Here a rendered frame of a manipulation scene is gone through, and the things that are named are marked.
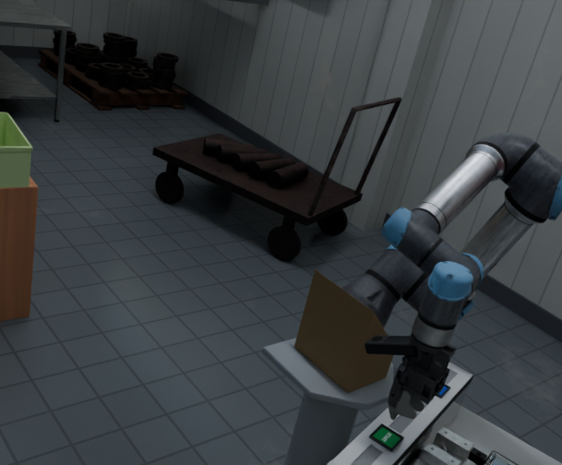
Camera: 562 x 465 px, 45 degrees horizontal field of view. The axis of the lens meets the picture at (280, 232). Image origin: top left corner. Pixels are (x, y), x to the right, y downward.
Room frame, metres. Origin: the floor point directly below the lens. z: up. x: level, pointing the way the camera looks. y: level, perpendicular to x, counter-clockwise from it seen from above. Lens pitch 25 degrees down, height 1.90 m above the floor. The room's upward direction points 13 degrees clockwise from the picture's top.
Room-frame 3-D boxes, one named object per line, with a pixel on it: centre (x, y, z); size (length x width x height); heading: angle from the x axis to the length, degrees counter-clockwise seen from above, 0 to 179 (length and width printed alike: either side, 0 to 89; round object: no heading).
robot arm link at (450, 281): (1.15, -0.33, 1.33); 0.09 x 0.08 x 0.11; 155
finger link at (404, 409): (1.13, -0.32, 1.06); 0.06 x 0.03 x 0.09; 59
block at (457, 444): (1.28, -0.50, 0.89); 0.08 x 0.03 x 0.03; 60
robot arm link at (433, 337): (1.15, -0.33, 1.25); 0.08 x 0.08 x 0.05
